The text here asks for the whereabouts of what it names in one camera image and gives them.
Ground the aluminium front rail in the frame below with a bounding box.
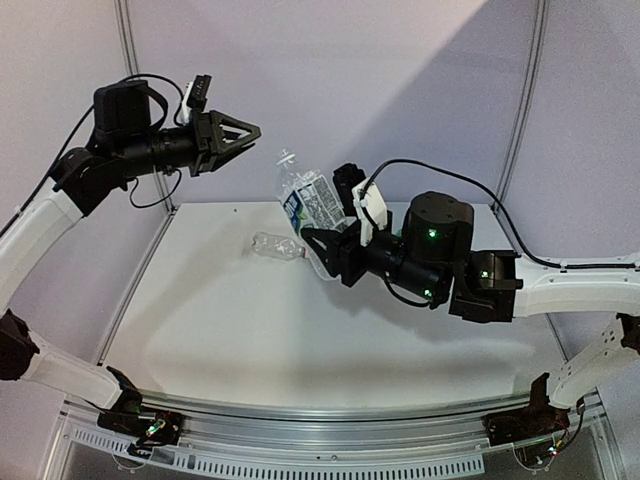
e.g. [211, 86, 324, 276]
[57, 394, 609, 479]

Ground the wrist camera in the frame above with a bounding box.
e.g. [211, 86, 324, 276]
[333, 163, 391, 247]
[175, 74, 212, 126]

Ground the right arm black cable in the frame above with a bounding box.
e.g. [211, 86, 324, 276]
[362, 158, 640, 309]

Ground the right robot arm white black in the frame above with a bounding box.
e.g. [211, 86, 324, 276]
[301, 191, 639, 436]

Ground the clear labelled water bottle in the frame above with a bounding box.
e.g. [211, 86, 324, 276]
[276, 149, 349, 281]

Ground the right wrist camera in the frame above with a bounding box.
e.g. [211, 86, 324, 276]
[333, 163, 391, 247]

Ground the crushed clear bottle red label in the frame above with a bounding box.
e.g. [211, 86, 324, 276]
[251, 231, 307, 261]

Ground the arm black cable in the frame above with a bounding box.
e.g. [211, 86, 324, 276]
[362, 158, 640, 309]
[14, 73, 186, 211]

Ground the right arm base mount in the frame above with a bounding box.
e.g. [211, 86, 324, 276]
[482, 396, 586, 472]

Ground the right aluminium wall post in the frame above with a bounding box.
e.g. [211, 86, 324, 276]
[496, 0, 550, 202]

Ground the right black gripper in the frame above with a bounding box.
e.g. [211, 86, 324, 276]
[299, 210, 443, 305]

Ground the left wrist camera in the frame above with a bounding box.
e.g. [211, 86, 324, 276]
[175, 74, 212, 126]

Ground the aluminium wall post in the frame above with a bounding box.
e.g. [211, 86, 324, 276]
[113, 0, 175, 216]
[496, 0, 550, 202]

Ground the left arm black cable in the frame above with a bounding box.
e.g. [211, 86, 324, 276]
[14, 73, 186, 211]

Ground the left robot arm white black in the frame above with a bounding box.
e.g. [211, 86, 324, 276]
[1, 75, 261, 434]

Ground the left aluminium wall post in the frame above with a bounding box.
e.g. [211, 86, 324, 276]
[113, 0, 175, 216]

